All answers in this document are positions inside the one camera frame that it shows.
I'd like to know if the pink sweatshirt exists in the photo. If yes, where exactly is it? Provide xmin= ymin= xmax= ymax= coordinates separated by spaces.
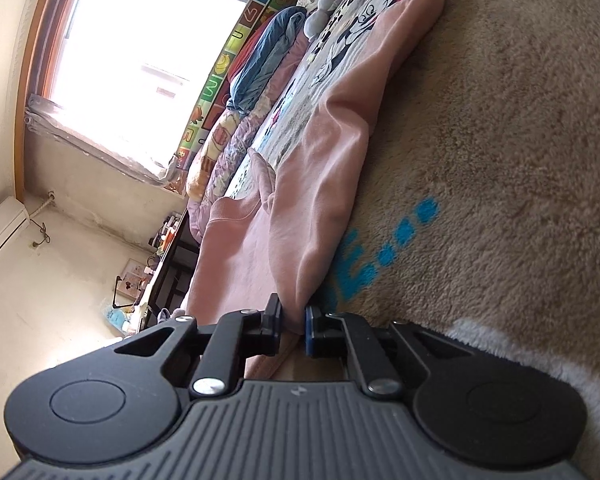
xmin=185 ymin=0 xmax=455 ymax=380

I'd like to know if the dark side desk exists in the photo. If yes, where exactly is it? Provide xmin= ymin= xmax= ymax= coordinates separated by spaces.
xmin=140 ymin=210 xmax=199 ymax=330

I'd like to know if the purple floral quilt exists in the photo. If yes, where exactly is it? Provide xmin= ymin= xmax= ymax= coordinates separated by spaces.
xmin=187 ymin=32 xmax=309 ymax=242

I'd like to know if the yellow patterned pillow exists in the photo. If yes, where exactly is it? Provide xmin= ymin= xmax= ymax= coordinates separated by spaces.
xmin=186 ymin=108 xmax=242 ymax=203

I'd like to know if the white air conditioner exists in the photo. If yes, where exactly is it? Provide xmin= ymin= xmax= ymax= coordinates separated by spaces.
xmin=0 ymin=197 xmax=29 ymax=250

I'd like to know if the blue folded quilt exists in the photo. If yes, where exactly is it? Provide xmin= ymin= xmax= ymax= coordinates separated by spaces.
xmin=226 ymin=6 xmax=306 ymax=116

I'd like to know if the grey plush toy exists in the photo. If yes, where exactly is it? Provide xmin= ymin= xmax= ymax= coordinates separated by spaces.
xmin=303 ymin=0 xmax=341 ymax=42

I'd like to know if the window curtain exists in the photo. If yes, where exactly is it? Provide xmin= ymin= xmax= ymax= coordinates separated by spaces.
xmin=24 ymin=93 xmax=178 ymax=186

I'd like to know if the colourful alphabet headboard mat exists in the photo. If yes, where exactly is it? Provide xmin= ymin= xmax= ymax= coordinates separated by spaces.
xmin=176 ymin=0 xmax=297 ymax=171

